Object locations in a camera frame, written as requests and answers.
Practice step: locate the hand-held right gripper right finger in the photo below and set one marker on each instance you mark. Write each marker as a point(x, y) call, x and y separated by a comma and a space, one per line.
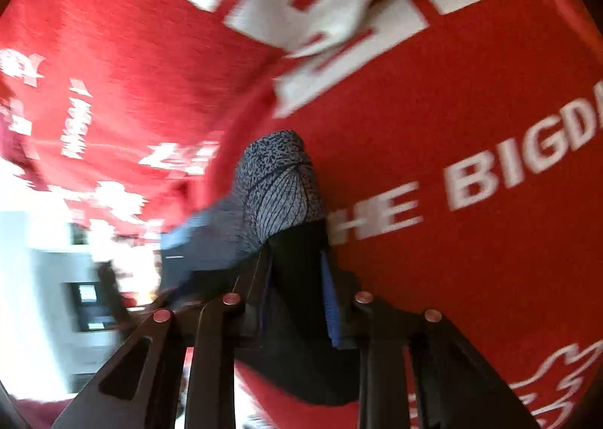
point(329, 304)

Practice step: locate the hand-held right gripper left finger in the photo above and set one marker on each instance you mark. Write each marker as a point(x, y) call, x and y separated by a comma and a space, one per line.
point(256, 285)

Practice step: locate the black pants with blue trim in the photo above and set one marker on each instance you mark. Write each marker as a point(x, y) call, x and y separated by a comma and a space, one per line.
point(278, 184)

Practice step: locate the grey cabinet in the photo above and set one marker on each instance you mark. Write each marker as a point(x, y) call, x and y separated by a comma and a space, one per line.
point(89, 306)

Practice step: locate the red printed blanket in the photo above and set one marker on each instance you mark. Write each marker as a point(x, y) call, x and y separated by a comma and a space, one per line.
point(447, 104)

